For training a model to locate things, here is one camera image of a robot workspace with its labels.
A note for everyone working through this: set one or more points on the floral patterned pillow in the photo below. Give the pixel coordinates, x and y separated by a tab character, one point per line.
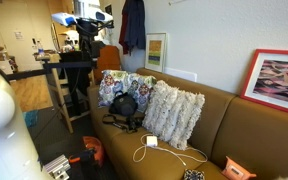
114	83

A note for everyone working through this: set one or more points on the wood framed striped picture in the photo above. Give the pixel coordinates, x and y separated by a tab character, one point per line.
155	51

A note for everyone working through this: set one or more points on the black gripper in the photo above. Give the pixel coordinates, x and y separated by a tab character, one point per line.
88	28

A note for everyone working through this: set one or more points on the orange chair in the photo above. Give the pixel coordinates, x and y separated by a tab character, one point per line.
107	60

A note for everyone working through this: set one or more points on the silver metal bracket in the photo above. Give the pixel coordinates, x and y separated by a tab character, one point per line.
55	165

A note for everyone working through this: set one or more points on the white power adapter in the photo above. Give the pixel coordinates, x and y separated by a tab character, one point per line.
151	141

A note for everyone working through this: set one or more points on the orange black clamp tool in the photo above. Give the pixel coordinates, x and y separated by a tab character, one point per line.
84	156

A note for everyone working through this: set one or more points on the paper door sign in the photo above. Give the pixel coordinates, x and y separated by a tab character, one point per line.
18	35

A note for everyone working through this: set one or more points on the small dark wall poster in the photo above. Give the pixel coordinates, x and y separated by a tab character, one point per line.
108	9

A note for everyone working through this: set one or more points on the orange tissue pouch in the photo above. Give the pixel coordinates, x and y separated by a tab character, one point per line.
235	171

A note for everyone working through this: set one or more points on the shaggy cream pillow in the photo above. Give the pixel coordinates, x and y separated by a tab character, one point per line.
170	113

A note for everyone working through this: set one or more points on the black camera bag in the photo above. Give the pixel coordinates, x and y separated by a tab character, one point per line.
124	105

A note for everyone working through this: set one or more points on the dark hanging jacket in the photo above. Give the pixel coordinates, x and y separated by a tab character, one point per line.
134	26

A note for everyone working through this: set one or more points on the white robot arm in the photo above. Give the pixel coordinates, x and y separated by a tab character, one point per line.
4	133

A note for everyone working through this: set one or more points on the brown leather sofa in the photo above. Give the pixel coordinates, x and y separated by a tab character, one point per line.
250	133

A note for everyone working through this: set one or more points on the clear water bottle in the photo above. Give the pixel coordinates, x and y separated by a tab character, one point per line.
40	48

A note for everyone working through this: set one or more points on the red framed picture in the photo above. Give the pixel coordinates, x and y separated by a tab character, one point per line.
277	80

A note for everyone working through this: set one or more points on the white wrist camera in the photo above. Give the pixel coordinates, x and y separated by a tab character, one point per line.
62	19

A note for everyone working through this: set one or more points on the teal rug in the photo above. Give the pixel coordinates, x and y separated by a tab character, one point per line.
30	118

